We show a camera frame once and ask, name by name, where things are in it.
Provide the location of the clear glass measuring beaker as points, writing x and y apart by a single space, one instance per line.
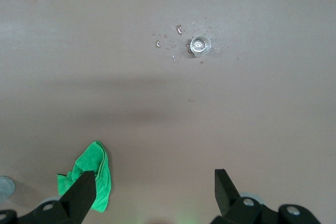
200 46

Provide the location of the green microfibre cloth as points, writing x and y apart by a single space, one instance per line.
92 171

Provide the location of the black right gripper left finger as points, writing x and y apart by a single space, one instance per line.
78 195

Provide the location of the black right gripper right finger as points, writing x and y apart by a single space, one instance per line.
225 195

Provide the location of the olive green bottle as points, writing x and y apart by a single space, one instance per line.
5 188

